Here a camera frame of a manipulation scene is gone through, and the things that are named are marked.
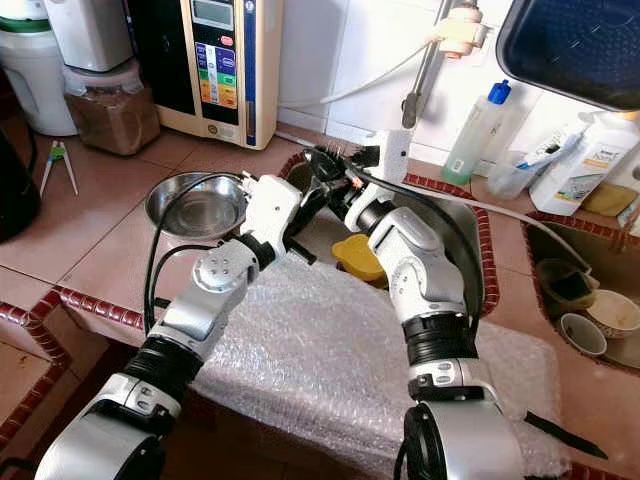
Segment clear plastic cup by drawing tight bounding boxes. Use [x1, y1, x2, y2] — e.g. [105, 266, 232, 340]
[488, 150, 551, 199]

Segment steel faucet pipe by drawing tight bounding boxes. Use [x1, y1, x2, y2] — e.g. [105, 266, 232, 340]
[400, 0, 456, 129]

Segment dark blue tray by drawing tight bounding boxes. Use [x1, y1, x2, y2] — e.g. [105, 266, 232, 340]
[497, 0, 640, 111]

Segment yellow sponge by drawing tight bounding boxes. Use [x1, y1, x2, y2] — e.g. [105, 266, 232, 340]
[608, 183, 640, 216]

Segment white detergent bottle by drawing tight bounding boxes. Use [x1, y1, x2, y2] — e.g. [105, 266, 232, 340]
[530, 110, 640, 216]

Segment beige water ionizer appliance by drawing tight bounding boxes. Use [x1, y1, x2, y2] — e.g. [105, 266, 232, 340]
[130, 0, 281, 151]

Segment white ceramic cup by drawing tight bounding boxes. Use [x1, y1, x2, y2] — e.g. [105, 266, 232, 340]
[560, 313, 609, 358]

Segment black round brush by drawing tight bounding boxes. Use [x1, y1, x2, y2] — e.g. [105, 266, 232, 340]
[303, 145, 346, 191]

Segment shallow steel bowl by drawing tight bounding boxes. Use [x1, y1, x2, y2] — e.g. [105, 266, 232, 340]
[145, 172, 251, 239]

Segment beige faucet diverter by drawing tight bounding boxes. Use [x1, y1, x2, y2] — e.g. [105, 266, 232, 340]
[435, 3, 493, 59]

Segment white ceramic bowl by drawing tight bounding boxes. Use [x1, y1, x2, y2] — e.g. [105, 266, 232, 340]
[585, 290, 640, 339]

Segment clear bubble wrap sheet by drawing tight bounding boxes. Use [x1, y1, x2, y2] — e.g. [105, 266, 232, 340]
[195, 250, 571, 480]

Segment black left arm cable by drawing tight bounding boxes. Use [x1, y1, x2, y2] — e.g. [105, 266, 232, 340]
[143, 172, 256, 336]

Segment white jar green lid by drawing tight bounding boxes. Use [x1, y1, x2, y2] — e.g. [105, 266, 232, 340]
[0, 15, 76, 136]

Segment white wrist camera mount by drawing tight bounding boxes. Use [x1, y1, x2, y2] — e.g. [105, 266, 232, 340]
[363, 128, 411, 206]
[242, 173, 306, 259]

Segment clear bottle blue cap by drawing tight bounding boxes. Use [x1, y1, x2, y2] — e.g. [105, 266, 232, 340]
[440, 80, 513, 186]

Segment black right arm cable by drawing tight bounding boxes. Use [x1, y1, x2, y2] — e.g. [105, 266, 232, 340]
[345, 165, 486, 336]

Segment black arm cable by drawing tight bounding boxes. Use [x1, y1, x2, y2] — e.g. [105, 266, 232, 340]
[345, 165, 486, 336]
[143, 172, 256, 336]

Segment white labelled bottle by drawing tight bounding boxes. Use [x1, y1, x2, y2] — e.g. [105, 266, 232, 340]
[0, 0, 51, 21]

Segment blue white toothbrush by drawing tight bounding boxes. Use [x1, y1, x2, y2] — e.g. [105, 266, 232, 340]
[518, 125, 591, 169]

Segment white ionizer hose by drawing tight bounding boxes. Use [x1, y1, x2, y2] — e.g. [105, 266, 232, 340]
[278, 38, 441, 109]

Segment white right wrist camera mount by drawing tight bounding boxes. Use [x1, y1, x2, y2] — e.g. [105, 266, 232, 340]
[363, 128, 411, 206]

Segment green white small tongs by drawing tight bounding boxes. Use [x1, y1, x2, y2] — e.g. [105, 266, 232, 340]
[40, 140, 79, 197]

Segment black kettle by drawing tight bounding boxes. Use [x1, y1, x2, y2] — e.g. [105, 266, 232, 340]
[0, 130, 29, 241]

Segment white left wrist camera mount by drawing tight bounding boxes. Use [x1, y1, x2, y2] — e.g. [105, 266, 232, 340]
[242, 173, 306, 259]

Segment olive plastic bowl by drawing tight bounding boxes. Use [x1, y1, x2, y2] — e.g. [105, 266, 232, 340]
[535, 258, 596, 311]

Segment white plastic container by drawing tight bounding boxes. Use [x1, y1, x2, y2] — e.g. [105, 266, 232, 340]
[45, 0, 133, 73]

